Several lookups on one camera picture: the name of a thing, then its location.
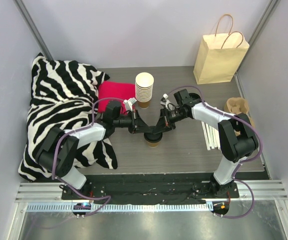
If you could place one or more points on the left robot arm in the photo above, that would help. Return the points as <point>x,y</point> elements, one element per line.
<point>59,148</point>

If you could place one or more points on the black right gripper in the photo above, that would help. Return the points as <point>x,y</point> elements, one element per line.
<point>164,119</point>

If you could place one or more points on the brown pulp cup carrier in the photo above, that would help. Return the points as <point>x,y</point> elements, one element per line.
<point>237,105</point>

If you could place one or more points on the stack of brown paper cups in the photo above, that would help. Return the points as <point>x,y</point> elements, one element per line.
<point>143,89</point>

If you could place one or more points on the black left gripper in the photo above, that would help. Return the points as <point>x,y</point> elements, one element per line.
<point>135,121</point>

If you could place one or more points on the brown paper coffee cup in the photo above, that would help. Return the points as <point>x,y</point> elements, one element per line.
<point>153,142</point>

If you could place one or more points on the black plastic cup lid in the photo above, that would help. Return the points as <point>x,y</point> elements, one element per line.
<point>152,135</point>

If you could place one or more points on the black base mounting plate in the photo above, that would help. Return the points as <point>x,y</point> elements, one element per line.
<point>149,189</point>

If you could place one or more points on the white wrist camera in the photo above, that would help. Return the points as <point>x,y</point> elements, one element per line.
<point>129,103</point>
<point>164,102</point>

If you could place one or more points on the white wrapped straw bundle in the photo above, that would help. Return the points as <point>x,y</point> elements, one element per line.
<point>211,136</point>

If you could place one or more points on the brown paper bag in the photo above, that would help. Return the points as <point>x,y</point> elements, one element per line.
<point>220,55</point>

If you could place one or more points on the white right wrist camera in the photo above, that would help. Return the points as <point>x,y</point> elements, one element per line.
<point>164,102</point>

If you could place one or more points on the pink folded cloth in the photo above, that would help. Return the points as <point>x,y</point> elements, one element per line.
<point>110,89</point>

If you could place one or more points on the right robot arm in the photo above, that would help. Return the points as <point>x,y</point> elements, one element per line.
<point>237,139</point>

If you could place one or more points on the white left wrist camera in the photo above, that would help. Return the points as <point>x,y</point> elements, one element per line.
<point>129,103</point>

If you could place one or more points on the zebra print pillow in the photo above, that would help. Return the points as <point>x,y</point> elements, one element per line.
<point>62,95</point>

